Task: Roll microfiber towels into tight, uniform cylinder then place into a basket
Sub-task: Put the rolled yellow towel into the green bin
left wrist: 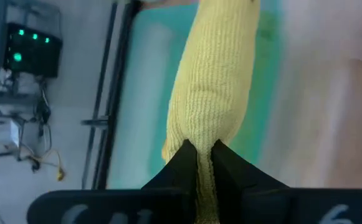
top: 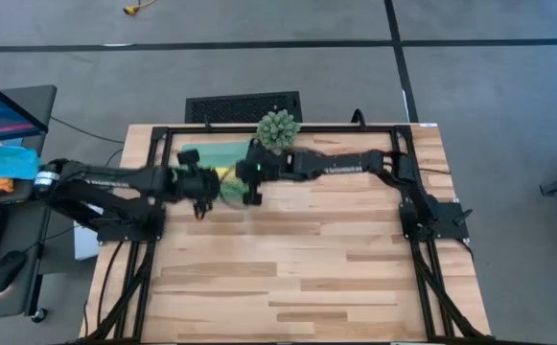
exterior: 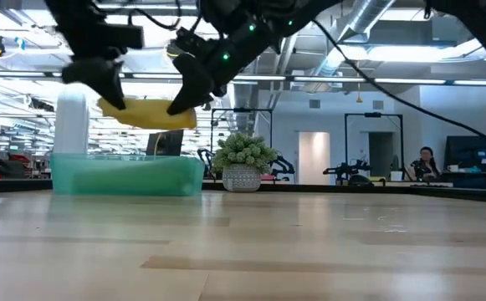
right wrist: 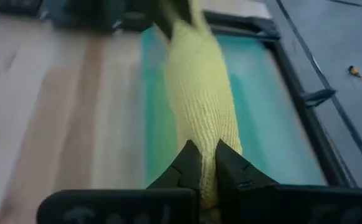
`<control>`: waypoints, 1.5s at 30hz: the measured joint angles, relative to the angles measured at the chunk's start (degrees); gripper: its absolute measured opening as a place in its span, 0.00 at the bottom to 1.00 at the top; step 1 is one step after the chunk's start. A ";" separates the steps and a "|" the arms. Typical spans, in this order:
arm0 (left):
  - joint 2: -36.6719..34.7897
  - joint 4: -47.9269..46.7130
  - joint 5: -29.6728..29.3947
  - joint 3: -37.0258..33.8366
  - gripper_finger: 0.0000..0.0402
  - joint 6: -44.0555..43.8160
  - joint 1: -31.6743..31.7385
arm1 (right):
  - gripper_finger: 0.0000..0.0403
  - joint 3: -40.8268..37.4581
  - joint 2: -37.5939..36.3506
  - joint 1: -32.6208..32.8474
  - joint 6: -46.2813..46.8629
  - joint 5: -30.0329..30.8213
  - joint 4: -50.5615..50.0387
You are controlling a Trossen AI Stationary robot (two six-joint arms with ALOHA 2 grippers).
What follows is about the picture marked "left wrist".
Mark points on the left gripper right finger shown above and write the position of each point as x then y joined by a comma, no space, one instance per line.
230,174

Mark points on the black box green lights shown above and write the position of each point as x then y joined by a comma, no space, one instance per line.
34,62

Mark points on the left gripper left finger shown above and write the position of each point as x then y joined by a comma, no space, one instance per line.
180,174

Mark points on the black table frame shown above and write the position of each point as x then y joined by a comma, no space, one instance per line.
116,93

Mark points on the green microfiber towel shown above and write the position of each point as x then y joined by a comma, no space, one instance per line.
266,28

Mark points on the white box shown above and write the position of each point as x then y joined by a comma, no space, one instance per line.
0,133

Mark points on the yellow microfiber towel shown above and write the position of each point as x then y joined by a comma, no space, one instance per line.
215,77

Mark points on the teal plastic basket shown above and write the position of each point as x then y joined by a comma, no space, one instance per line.
146,93

